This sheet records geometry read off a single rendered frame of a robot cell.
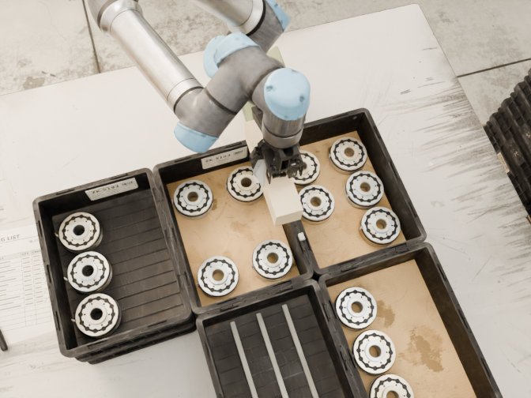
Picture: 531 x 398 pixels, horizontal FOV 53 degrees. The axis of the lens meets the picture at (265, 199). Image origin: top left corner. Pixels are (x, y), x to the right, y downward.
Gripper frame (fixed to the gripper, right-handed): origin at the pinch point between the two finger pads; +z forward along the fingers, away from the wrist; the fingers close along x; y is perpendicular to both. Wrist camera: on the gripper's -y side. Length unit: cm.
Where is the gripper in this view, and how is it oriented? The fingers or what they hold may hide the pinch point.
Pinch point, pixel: (272, 167)
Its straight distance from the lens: 119.1
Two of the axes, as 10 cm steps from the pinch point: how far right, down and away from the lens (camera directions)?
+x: 9.5, -2.6, 1.5
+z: -0.5, 3.7, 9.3
